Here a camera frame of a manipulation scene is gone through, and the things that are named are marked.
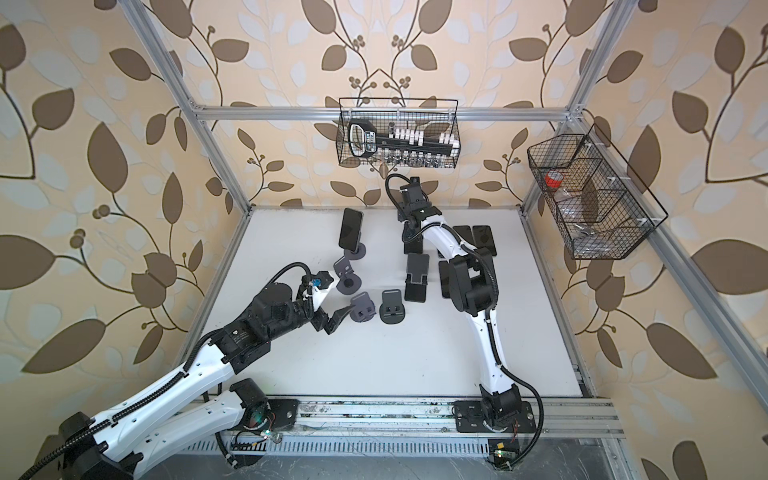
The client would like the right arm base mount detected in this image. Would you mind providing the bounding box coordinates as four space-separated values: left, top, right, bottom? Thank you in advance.
451 399 537 435

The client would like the front aluminium rail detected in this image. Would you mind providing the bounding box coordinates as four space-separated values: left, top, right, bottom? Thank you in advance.
143 393 625 458

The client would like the middle right black stand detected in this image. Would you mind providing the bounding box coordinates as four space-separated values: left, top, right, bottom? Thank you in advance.
404 253 430 303

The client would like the back wire basket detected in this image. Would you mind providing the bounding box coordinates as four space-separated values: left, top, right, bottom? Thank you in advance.
335 95 462 169

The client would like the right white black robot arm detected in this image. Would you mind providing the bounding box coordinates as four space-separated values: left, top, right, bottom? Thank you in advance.
385 173 544 431

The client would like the right wire basket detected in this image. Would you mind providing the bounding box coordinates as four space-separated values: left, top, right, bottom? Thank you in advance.
527 125 668 260

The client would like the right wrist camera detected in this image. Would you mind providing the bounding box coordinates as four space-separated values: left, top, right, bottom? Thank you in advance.
399 177 429 210

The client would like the red capped clear item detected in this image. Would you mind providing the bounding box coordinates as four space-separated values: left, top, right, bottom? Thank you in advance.
544 169 564 193

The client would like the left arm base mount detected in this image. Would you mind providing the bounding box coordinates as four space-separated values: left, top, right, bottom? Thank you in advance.
233 398 299 432

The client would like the green phone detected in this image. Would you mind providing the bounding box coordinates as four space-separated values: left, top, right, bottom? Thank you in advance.
453 225 476 247

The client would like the front left purple stand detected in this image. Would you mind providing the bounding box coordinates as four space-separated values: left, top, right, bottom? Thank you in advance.
349 292 377 323

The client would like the purple round stand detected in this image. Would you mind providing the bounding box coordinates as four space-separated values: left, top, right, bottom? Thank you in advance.
333 256 362 296

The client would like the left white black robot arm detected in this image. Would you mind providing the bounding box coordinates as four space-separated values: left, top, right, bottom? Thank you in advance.
21 263 349 479

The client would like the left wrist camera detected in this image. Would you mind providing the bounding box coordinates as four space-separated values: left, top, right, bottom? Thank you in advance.
303 270 338 312

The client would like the front right black stand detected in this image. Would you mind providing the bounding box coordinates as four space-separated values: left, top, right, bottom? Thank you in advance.
379 289 406 325

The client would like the back right black stand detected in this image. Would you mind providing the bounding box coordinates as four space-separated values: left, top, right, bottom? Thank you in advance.
403 235 423 254

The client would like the back left round stand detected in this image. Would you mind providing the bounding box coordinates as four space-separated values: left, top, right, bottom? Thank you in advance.
344 242 367 261

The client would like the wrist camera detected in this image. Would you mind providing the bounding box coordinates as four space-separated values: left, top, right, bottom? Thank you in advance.
399 177 429 210
303 270 338 312

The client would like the black stand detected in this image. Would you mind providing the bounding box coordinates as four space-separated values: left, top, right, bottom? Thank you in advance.
404 253 430 303
379 289 406 325
403 235 423 254

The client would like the wire basket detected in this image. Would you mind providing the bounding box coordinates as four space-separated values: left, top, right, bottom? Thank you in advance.
335 95 462 169
527 125 668 260

